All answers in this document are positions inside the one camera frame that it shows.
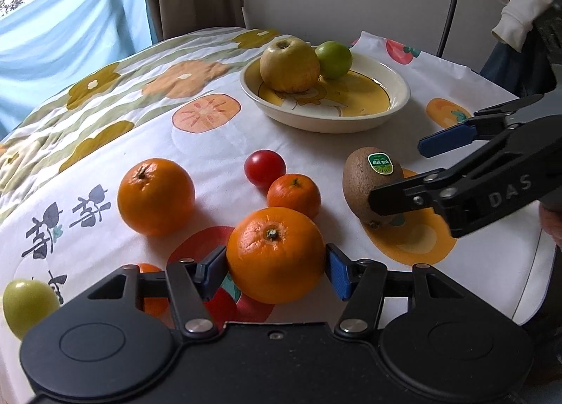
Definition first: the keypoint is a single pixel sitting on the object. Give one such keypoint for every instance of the yellow apple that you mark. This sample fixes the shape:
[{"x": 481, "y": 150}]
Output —
[{"x": 289, "y": 64}]

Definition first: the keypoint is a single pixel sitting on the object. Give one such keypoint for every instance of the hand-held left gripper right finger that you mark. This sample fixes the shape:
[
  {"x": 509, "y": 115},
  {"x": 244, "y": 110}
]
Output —
[{"x": 338, "y": 272}]

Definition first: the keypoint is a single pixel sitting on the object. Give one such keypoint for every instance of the cream bowl with yellow print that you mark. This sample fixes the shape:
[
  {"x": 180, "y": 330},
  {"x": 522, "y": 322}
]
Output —
[{"x": 377, "y": 97}]

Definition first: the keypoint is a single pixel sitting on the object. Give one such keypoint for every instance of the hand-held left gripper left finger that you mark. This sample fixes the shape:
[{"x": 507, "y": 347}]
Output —
[{"x": 215, "y": 268}]

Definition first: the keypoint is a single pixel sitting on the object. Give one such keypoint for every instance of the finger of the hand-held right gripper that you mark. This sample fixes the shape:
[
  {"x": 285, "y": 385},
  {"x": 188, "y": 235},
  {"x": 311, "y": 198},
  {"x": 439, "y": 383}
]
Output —
[
  {"x": 443, "y": 140},
  {"x": 395, "y": 200}
]

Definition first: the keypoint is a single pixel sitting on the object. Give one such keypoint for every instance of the white persimmon print cloth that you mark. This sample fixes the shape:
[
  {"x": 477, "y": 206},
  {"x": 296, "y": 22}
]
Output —
[{"x": 307, "y": 149}]

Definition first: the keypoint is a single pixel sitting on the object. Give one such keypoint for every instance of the round green citrus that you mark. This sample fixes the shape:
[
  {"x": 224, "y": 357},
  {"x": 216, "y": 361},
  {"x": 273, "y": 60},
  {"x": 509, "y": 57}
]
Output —
[{"x": 336, "y": 59}]

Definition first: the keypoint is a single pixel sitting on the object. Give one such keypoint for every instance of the blue denim cloth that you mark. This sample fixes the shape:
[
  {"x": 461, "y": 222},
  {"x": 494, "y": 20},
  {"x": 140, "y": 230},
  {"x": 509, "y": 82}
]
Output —
[{"x": 500, "y": 66}]

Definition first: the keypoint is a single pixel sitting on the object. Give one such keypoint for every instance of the light blue window cloth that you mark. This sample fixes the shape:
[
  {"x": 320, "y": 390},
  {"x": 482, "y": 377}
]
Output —
[{"x": 66, "y": 26}]

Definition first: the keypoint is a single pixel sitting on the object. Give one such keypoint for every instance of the small tangerine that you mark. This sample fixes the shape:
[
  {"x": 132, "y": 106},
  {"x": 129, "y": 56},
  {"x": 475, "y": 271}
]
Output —
[
  {"x": 153, "y": 305},
  {"x": 294, "y": 195}
]

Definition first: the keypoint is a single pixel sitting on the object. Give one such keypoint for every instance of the red tomato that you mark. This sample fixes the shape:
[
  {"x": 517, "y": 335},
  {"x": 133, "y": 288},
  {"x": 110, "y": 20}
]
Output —
[{"x": 263, "y": 167}]

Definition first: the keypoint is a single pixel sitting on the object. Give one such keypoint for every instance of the large orange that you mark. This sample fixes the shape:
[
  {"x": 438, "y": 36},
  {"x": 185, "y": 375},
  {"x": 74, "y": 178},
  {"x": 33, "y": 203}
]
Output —
[
  {"x": 274, "y": 255},
  {"x": 156, "y": 197}
]

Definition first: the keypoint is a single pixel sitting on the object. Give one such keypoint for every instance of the pale green apple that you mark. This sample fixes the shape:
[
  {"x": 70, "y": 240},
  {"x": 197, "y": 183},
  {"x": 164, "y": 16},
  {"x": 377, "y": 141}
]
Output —
[{"x": 26, "y": 305}]

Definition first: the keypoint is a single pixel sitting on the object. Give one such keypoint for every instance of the brown kiwi with green sticker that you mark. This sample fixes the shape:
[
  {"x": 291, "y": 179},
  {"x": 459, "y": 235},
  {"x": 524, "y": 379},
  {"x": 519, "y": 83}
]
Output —
[{"x": 360, "y": 184}]

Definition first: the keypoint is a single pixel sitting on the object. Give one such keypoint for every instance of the person's right hand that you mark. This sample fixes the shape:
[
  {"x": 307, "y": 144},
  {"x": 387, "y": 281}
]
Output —
[{"x": 553, "y": 224}]

